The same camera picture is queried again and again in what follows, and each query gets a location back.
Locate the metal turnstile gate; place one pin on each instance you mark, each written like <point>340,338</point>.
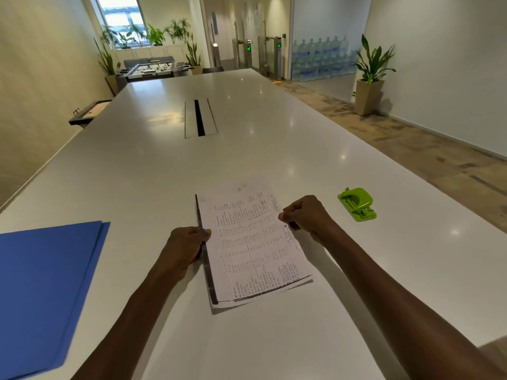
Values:
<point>247,53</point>
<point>275,59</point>

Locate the printed white paper sheets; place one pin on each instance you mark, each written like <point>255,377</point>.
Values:
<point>249,241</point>

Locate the feathery palm plant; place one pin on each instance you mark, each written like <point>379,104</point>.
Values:
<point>177,30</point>

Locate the black-framed wooden game board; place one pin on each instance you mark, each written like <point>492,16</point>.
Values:
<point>91,112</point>

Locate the grey standing post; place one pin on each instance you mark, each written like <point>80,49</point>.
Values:
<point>216,55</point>

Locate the person's right forearm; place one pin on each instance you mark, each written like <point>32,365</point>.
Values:
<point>396,304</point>

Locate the large plant in beige planter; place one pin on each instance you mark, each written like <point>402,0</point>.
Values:
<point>368,96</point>

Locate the window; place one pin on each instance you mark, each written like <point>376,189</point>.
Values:
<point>119,11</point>

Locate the bright green leafy plant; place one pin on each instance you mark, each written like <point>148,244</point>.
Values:
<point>155,35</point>

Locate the dark green windowsill plant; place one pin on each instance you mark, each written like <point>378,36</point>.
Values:
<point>109,37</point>
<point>130,37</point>

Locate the blue folder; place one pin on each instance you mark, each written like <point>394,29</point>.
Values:
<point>39,288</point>

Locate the person's left hand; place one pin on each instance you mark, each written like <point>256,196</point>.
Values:
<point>182,249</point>

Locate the dark chair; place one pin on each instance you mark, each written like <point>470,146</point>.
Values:
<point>213,69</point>

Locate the grey sofa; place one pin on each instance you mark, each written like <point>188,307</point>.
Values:
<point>148,60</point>

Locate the foosball table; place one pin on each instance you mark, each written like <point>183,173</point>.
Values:
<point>154,71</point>

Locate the snake plant in beige pot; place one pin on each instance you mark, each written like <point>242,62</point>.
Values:
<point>107,69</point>
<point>194,55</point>

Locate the person's right hand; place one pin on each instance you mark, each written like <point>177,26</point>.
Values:
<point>311,217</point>

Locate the stack of water bottles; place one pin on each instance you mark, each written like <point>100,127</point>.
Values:
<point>323,59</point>

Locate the green hole punch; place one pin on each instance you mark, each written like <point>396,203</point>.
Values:
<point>356,203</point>

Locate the person's left forearm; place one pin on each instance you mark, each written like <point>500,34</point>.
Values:
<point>130,324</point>

